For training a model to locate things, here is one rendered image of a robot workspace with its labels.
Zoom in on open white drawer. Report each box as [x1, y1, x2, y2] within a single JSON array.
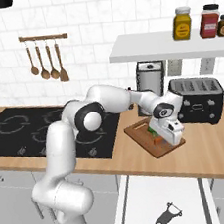
[[105, 163, 224, 224]]

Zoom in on brown wooden cutting board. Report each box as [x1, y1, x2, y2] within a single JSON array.
[[123, 112, 188, 163]]

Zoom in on black toaster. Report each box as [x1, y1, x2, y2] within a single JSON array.
[[167, 73, 224, 130]]

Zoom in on red spice jar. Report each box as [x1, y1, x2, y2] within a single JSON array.
[[196, 2, 224, 41]]

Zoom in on black hob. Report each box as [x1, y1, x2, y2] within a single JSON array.
[[0, 95, 127, 173]]

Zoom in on wooden spatula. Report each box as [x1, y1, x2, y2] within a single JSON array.
[[53, 41, 71, 84]]

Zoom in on grey wall socket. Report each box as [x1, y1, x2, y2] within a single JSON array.
[[165, 58, 185, 78]]

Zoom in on green orange vegetable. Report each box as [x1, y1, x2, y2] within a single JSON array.
[[146, 124, 164, 146]]

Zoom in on black peeler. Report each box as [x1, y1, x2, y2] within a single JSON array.
[[151, 201, 185, 224]]

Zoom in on small wooden spoon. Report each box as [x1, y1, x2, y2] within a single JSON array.
[[25, 46, 41, 77]]

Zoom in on white wall shelf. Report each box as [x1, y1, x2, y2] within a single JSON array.
[[106, 22, 224, 70]]

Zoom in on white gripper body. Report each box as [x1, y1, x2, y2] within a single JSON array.
[[149, 113, 188, 149]]

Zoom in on brown spice jar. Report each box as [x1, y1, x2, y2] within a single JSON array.
[[214, 14, 224, 38]]

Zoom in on yellow spice jar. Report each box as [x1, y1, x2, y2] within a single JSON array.
[[169, 6, 196, 42]]

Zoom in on wooden utensil rail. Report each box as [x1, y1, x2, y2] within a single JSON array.
[[17, 31, 69, 45]]

